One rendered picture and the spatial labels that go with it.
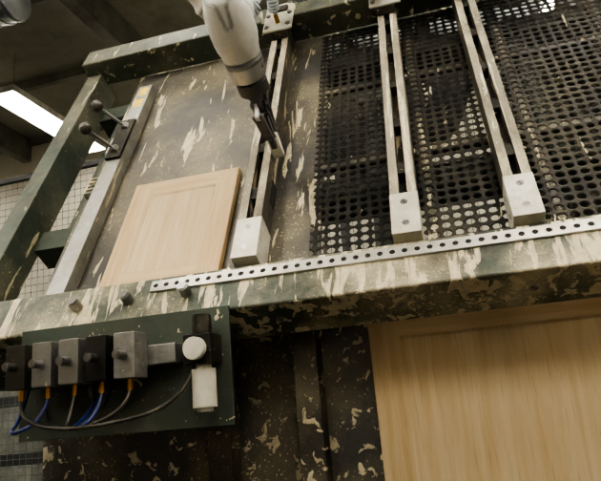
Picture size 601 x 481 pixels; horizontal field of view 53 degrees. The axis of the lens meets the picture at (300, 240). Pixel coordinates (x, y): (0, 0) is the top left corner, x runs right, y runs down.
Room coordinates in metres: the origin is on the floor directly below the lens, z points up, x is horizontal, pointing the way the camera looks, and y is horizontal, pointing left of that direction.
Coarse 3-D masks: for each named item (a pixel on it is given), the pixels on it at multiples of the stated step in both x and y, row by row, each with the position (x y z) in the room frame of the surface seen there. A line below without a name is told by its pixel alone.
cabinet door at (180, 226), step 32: (160, 192) 1.58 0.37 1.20; (192, 192) 1.55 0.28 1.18; (224, 192) 1.51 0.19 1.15; (128, 224) 1.54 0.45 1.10; (160, 224) 1.51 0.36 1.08; (192, 224) 1.48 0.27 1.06; (224, 224) 1.45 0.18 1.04; (128, 256) 1.47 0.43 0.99; (160, 256) 1.45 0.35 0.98; (192, 256) 1.42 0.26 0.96
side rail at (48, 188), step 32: (96, 96) 1.99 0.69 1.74; (64, 128) 1.86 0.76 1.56; (96, 128) 1.99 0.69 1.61; (64, 160) 1.81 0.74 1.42; (32, 192) 1.69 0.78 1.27; (64, 192) 1.81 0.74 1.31; (32, 224) 1.67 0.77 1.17; (0, 256) 1.56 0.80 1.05; (32, 256) 1.68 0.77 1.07; (0, 288) 1.56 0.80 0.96
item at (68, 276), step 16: (144, 96) 1.86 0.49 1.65; (144, 112) 1.84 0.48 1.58; (128, 144) 1.74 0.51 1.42; (112, 160) 1.69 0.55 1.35; (128, 160) 1.73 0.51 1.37; (112, 176) 1.65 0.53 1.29; (96, 192) 1.63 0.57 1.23; (112, 192) 1.64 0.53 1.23; (96, 208) 1.58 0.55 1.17; (80, 224) 1.56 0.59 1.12; (96, 224) 1.57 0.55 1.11; (80, 240) 1.52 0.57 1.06; (64, 256) 1.51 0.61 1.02; (80, 256) 1.50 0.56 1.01; (64, 272) 1.47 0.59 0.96; (80, 272) 1.50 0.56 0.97; (64, 288) 1.44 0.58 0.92
